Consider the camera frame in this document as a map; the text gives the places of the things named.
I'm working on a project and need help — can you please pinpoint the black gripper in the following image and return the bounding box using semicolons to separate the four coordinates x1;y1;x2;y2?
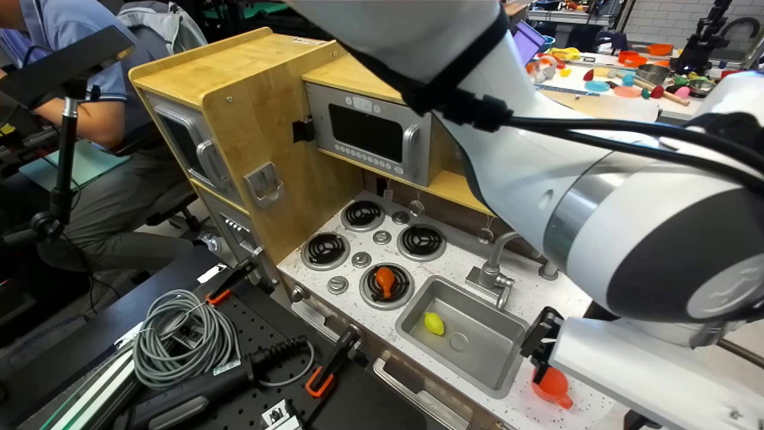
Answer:
521;307;563;383

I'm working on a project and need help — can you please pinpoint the wooden toy kitchen cabinet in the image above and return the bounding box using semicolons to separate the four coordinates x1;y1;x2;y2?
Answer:
126;26;497;269

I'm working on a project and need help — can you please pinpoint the orange cup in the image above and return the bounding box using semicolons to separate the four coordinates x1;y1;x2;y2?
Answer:
532;368;572;408

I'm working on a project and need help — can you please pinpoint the yellow toy lemon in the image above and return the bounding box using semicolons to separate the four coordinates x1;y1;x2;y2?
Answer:
423;310;447;338

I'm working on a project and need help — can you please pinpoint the coiled gray cable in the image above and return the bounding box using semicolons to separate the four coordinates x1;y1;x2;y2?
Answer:
131;288;241;393

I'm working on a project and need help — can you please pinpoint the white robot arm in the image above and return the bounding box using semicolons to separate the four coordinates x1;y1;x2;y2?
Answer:
286;0;764;430

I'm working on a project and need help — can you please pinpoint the gray toy microwave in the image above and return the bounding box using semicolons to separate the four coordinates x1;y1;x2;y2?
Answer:
305;85;433;186

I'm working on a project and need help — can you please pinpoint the aluminium extrusion rail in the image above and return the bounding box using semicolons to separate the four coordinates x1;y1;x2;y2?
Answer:
40;324;140;430

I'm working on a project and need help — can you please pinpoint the seated person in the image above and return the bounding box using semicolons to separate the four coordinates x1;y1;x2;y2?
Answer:
0;0;195;273

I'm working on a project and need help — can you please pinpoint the black handheld tool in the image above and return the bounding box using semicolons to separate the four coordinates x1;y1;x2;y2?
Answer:
115;338;315;430

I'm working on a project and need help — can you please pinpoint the gray toy sink basin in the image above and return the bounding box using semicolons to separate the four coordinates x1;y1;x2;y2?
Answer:
396;277;528;400

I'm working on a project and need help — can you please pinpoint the orange-handled black clamp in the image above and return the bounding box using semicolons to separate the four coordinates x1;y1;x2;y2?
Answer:
204;264;258;308
303;331;360;400

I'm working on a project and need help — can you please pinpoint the gray toy faucet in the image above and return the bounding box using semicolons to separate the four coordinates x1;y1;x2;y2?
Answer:
465;232;518;308

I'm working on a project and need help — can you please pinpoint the orange toy spoon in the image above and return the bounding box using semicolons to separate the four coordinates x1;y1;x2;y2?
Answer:
375;269;396;301

